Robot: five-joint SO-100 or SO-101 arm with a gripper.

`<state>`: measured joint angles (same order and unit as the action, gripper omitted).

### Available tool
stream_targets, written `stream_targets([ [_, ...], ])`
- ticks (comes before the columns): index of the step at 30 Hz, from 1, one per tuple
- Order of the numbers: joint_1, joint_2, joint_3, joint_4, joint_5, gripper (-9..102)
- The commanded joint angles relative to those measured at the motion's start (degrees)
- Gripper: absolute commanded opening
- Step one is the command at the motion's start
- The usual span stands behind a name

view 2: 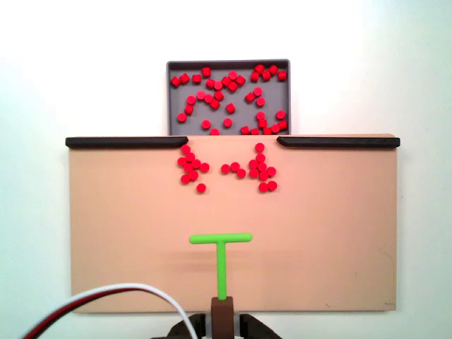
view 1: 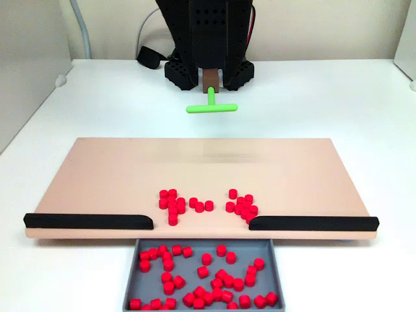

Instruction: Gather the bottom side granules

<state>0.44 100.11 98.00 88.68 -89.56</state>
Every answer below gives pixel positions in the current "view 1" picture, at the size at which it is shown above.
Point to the green T-shaped pusher tool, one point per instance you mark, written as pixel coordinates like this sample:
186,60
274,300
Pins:
211,97

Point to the red cylindrical granule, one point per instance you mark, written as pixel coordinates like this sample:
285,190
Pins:
155,304
206,259
170,303
251,218
240,201
216,283
239,209
187,252
173,205
152,253
221,250
199,291
199,206
238,284
171,199
188,299
260,301
217,294
209,205
162,250
180,201
221,274
146,307
228,281
168,288
248,198
168,265
173,220
181,209
232,305
230,257
245,214
172,193
251,270
202,271
271,298
227,296
198,303
144,255
178,281
164,307
145,266
176,249
166,277
247,205
135,304
232,193
167,256
249,279
253,209
164,194
230,206
259,264
163,203
244,301
208,298
173,212
193,202

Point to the white panel foot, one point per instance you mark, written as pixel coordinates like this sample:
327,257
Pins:
412,85
60,80

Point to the beige flat board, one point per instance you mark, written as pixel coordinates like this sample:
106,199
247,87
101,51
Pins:
97,178

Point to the grey rectangular tray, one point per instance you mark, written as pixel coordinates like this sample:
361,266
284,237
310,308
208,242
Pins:
190,263

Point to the white enclosure side panel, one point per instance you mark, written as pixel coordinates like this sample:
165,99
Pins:
408,32
26,65

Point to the black rail strip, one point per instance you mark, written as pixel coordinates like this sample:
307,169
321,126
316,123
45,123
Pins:
312,223
84,221

